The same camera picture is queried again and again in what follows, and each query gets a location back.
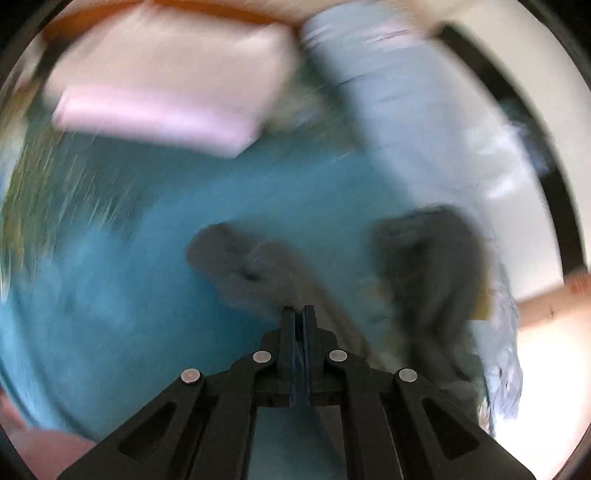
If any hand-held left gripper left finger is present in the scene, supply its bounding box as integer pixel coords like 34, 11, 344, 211
55, 305, 301, 480

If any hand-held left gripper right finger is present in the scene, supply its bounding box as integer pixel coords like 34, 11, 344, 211
302, 305, 536, 480

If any grey sweatshirt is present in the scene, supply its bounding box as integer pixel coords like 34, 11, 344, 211
185, 205, 490, 398

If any teal leaf-print blanket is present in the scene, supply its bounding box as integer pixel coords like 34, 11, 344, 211
0, 83, 490, 444

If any yellow knit cloth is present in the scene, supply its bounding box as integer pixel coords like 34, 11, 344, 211
471, 272, 492, 321

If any light blue floral pillow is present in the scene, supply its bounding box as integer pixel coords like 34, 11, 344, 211
300, 4, 525, 421

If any beige wooden board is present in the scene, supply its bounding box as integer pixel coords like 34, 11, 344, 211
515, 272, 591, 328

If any pink folded blanket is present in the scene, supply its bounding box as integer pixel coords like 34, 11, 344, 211
51, 9, 296, 160

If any pink bed sheet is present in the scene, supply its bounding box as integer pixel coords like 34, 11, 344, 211
0, 388, 98, 480

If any orange wooden headboard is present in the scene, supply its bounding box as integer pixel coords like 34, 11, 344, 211
41, 0, 301, 42

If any black window frame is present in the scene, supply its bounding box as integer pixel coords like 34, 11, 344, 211
434, 23, 587, 282

